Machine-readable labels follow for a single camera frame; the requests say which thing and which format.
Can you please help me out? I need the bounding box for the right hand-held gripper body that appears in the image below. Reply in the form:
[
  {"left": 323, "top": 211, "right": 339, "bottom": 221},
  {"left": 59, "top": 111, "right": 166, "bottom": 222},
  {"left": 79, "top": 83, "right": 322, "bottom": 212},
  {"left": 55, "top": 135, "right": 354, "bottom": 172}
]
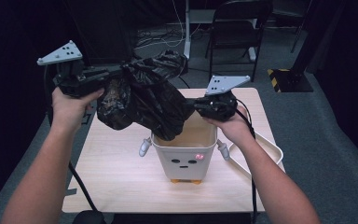
[{"left": 200, "top": 75, "right": 252, "bottom": 121}]

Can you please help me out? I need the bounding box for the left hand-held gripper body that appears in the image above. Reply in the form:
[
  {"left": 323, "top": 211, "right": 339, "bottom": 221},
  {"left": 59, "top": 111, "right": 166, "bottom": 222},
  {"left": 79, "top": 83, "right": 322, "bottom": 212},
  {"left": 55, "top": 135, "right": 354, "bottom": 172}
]
[{"left": 36, "top": 39, "right": 110, "bottom": 99}]

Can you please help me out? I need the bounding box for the black garbage bag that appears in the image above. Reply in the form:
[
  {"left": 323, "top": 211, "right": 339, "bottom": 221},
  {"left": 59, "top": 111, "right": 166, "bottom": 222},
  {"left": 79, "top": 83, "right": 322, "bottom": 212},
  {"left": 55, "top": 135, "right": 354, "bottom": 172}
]
[{"left": 96, "top": 49, "right": 200, "bottom": 142}]

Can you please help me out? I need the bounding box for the white trash can with face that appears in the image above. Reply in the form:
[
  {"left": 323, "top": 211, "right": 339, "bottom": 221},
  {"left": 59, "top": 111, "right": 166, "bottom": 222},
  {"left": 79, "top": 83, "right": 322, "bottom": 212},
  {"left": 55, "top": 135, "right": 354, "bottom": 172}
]
[{"left": 138, "top": 110, "right": 231, "bottom": 186}]

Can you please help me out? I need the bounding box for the white square bin rim ring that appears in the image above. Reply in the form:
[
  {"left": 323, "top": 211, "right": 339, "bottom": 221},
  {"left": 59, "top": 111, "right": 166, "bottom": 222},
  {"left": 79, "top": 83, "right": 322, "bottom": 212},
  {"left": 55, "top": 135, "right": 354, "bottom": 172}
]
[{"left": 228, "top": 132, "right": 284, "bottom": 181}]

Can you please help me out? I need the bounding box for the person's right hand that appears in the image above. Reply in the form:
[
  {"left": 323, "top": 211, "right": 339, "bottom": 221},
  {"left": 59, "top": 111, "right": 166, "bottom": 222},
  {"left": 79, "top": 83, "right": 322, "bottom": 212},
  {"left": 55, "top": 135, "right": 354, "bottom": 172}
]
[{"left": 203, "top": 105, "right": 255, "bottom": 150}]

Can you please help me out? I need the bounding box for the person's left hand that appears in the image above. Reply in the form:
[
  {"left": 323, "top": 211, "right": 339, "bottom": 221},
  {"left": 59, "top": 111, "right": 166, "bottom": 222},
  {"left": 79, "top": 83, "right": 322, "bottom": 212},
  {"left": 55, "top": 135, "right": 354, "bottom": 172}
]
[{"left": 51, "top": 87, "right": 105, "bottom": 132}]

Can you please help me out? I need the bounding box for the black stand with striped base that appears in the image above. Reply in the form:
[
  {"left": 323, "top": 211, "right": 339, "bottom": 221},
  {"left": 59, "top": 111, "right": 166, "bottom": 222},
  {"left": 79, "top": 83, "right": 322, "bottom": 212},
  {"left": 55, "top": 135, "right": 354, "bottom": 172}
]
[{"left": 267, "top": 0, "right": 346, "bottom": 93}]

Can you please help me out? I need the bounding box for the black folding chair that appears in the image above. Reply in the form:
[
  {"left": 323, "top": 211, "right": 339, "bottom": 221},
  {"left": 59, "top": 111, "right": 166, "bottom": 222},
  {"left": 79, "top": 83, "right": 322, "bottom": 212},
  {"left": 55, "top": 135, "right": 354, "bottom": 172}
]
[{"left": 204, "top": 0, "right": 274, "bottom": 83}]

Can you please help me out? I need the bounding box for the long black floor cable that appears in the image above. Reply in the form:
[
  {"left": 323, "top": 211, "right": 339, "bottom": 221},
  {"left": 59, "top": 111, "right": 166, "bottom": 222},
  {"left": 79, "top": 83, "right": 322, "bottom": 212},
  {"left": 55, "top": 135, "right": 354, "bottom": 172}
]
[{"left": 179, "top": 65, "right": 222, "bottom": 90}]

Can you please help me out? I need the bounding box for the tangle of floor cables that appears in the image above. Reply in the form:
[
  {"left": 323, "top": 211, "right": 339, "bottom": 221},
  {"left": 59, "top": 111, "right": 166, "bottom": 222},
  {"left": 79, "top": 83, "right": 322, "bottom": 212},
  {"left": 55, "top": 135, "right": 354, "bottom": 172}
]
[{"left": 133, "top": 12, "right": 201, "bottom": 52}]

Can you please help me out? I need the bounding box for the white desk frame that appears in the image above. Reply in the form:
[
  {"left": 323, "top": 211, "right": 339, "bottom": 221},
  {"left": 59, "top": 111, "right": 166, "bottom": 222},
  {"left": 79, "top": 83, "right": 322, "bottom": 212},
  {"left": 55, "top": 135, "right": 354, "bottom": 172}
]
[{"left": 182, "top": 0, "right": 259, "bottom": 62}]

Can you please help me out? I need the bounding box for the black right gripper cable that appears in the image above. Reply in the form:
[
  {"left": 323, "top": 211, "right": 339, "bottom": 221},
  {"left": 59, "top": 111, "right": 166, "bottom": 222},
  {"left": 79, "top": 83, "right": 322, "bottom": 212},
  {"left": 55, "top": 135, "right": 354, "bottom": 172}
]
[{"left": 234, "top": 99, "right": 259, "bottom": 224}]

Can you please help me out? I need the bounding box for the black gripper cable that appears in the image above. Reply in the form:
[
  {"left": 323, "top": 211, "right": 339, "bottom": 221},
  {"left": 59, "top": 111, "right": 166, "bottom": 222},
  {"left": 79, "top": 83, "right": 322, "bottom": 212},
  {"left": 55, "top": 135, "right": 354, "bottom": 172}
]
[
  {"left": 43, "top": 64, "right": 100, "bottom": 213},
  {"left": 234, "top": 99, "right": 259, "bottom": 224}
]

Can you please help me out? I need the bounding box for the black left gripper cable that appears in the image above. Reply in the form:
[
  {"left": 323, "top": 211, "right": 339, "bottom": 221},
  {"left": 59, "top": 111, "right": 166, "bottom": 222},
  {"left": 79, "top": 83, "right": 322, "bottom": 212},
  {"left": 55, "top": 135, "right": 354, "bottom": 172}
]
[{"left": 43, "top": 64, "right": 100, "bottom": 213}]

